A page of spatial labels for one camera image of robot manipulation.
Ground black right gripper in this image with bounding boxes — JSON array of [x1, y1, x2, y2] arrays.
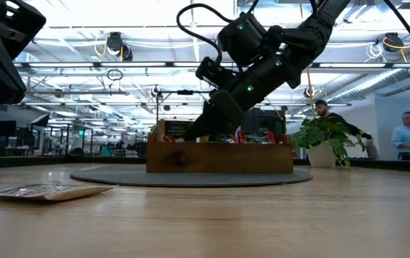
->
[[182, 53, 301, 143]]

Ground wooden three-compartment tray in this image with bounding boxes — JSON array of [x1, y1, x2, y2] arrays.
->
[[146, 120, 295, 175]]

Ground black monitor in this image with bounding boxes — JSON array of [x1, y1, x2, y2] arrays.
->
[[242, 108, 287, 136], [0, 120, 17, 138]]

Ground round grey woven placemat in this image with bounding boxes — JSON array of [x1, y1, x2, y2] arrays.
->
[[69, 167, 314, 188]]

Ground potted green plant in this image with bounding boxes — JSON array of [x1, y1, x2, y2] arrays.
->
[[290, 116, 368, 169]]

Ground black overhead camera rig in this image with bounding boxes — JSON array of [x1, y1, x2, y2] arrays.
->
[[154, 89, 216, 125]]

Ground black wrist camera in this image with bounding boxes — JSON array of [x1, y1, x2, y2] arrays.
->
[[194, 56, 238, 90]]

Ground black camera cable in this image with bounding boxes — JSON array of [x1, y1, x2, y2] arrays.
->
[[175, 2, 234, 65]]

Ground black aluminium table frame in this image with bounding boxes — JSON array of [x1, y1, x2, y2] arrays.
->
[[0, 156, 410, 174]]

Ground ceiling cable reel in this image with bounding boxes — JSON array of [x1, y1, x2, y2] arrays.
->
[[105, 31, 134, 62], [382, 32, 406, 54]]

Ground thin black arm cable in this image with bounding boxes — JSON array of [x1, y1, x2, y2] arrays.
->
[[382, 0, 410, 65]]

